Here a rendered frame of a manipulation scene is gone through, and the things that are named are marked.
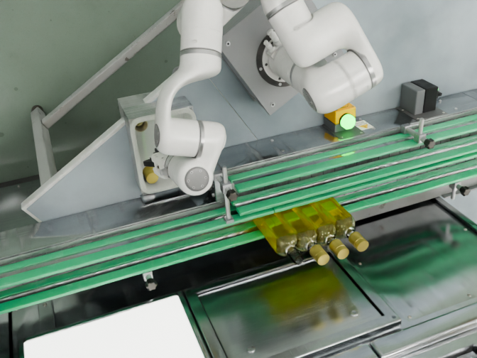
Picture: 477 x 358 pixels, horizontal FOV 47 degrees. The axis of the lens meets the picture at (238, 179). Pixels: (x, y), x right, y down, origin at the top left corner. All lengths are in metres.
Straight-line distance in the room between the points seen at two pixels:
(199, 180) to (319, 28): 0.40
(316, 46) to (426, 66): 0.75
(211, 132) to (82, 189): 0.58
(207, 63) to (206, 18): 0.09
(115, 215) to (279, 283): 0.49
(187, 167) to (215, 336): 0.49
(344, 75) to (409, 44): 0.65
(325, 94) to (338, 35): 0.12
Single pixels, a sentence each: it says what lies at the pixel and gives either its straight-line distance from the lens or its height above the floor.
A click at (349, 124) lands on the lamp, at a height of 0.85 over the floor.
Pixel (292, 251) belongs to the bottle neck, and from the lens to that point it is 1.41.
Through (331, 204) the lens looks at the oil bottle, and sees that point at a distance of 1.56.
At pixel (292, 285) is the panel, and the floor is 1.09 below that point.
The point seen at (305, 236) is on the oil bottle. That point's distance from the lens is 1.45.
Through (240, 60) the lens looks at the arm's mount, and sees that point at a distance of 1.41.
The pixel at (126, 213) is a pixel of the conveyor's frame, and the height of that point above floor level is 0.82.
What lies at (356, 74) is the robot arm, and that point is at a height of 1.18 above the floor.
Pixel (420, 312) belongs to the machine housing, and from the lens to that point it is 1.54.
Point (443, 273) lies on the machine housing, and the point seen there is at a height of 1.19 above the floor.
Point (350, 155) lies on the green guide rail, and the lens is 1.58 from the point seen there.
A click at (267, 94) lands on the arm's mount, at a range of 1.46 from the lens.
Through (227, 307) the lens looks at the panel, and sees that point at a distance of 1.47.
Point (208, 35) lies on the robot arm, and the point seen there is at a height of 1.09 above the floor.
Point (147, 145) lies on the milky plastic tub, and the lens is 1.52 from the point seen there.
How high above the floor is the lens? 2.11
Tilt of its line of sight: 54 degrees down
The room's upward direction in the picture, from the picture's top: 142 degrees clockwise
